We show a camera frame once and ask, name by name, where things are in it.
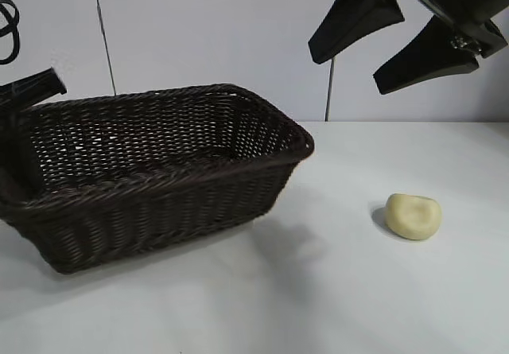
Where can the dark brown wicker basket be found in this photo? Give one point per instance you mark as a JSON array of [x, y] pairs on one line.
[[159, 219]]

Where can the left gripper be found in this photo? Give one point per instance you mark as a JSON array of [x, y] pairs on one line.
[[32, 89]]

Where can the pale yellow egg yolk pastry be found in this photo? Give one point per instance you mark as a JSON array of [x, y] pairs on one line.
[[413, 216]]

